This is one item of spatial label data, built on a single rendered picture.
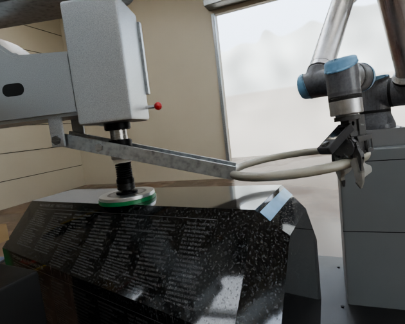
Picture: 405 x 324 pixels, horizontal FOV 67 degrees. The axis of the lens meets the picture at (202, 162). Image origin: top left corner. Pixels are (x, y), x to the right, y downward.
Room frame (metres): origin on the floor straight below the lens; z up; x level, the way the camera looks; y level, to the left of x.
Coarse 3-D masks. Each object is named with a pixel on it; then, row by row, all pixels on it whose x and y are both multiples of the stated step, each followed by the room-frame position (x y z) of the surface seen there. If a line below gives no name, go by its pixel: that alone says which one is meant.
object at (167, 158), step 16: (80, 144) 1.13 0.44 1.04; (96, 144) 1.12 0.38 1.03; (112, 144) 1.12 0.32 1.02; (144, 160) 1.11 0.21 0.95; (160, 160) 1.10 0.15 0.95; (176, 160) 1.09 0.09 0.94; (192, 160) 1.08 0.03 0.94; (208, 160) 1.19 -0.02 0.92; (224, 160) 1.19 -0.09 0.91; (224, 176) 1.07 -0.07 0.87
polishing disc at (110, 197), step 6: (144, 186) 1.27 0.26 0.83; (108, 192) 1.23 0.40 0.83; (114, 192) 1.21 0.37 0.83; (138, 192) 1.15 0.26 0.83; (144, 192) 1.14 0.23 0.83; (150, 192) 1.14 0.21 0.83; (102, 198) 1.12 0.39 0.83; (108, 198) 1.11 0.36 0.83; (114, 198) 1.10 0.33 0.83; (120, 198) 1.08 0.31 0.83; (126, 198) 1.07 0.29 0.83; (132, 198) 1.08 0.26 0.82; (138, 198) 1.09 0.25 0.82
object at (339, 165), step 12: (264, 156) 1.31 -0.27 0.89; (276, 156) 1.32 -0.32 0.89; (288, 156) 1.31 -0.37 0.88; (240, 168) 1.21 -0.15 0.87; (300, 168) 0.87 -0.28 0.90; (312, 168) 0.86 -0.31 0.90; (324, 168) 0.86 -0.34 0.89; (336, 168) 0.86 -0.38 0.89; (240, 180) 0.99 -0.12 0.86; (252, 180) 0.94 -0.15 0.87; (264, 180) 0.91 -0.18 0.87; (276, 180) 0.89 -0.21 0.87
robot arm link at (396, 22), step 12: (384, 0) 1.28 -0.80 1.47; (396, 0) 1.26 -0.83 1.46; (384, 12) 1.31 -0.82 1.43; (396, 12) 1.28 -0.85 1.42; (384, 24) 1.35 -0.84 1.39; (396, 24) 1.31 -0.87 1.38; (396, 36) 1.34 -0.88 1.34; (396, 48) 1.38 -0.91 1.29; (396, 60) 1.42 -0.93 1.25; (396, 72) 1.47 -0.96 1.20; (396, 84) 1.49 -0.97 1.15; (396, 96) 1.52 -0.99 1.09
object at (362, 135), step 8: (336, 120) 0.89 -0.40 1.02; (344, 120) 0.87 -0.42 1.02; (352, 120) 0.89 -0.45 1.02; (360, 120) 0.90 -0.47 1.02; (360, 128) 0.89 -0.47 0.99; (352, 136) 0.89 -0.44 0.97; (360, 136) 0.87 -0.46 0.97; (368, 136) 0.88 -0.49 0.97; (344, 144) 0.88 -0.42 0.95; (352, 144) 0.86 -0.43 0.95; (360, 144) 0.88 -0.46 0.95; (368, 144) 0.89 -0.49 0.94; (336, 152) 0.91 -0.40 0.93; (344, 152) 0.88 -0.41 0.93; (352, 152) 0.86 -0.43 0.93
